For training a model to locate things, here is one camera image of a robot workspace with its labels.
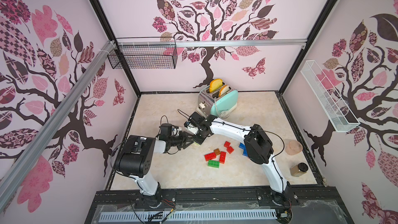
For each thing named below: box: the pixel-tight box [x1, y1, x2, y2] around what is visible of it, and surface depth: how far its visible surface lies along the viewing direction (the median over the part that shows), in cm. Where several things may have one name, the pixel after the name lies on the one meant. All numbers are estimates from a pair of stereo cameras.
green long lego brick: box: [207, 159, 220, 169], surface depth 85 cm
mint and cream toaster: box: [195, 78, 239, 119], surface depth 97 cm
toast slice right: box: [218, 84, 230, 97], surface depth 96 cm
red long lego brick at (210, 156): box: [204, 151, 217, 162], surface depth 89 cm
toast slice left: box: [208, 78, 224, 93], surface depth 100 cm
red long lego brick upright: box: [219, 150, 227, 164], surface depth 87 cm
